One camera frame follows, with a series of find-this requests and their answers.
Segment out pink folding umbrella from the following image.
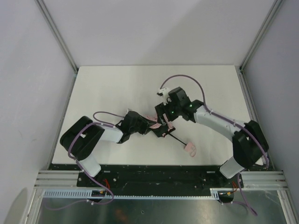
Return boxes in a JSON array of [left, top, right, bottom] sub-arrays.
[[145, 114, 197, 157]]

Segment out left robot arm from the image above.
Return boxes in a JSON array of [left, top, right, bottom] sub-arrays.
[[60, 111, 155, 177]]

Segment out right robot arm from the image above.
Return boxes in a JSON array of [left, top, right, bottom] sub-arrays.
[[155, 87, 269, 179]]

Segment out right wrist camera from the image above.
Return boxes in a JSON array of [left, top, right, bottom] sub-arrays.
[[157, 88, 171, 105]]

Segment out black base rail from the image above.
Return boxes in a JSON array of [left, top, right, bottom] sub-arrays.
[[77, 165, 242, 197]]

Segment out grey cable duct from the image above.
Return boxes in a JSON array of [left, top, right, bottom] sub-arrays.
[[42, 188, 234, 200]]

